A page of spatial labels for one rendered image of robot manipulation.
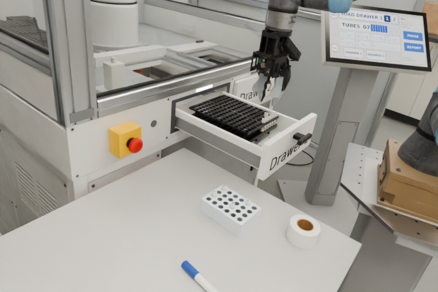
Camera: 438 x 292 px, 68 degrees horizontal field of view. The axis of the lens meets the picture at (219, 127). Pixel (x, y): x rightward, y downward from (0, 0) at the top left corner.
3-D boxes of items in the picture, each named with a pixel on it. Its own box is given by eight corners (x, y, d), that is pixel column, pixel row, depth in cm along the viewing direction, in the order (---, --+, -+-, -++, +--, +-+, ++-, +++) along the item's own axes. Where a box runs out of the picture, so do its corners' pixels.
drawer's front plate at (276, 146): (309, 145, 105) (317, 113, 101) (262, 182, 84) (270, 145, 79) (304, 142, 106) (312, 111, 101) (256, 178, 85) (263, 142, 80)
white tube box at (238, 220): (259, 219, 80) (262, 208, 78) (238, 238, 74) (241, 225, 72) (221, 195, 87) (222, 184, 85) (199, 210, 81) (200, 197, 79)
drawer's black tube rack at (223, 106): (275, 133, 106) (279, 116, 103) (244, 152, 93) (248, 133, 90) (221, 111, 117) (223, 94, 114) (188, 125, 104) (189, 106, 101)
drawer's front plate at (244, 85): (272, 93, 145) (277, 69, 140) (234, 109, 124) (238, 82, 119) (269, 92, 146) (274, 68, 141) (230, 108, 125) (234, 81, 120)
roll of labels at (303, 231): (289, 248, 73) (292, 234, 71) (284, 225, 79) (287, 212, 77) (319, 251, 73) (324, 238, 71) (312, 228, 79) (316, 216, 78)
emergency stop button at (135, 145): (144, 150, 84) (145, 137, 82) (131, 156, 81) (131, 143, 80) (137, 146, 86) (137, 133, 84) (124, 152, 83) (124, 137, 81)
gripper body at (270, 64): (248, 73, 88) (255, 27, 82) (264, 68, 94) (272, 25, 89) (273, 81, 84) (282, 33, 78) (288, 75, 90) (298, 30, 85)
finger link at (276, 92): (263, 109, 90) (264, 76, 87) (274, 104, 95) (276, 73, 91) (273, 112, 89) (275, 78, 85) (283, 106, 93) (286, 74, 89)
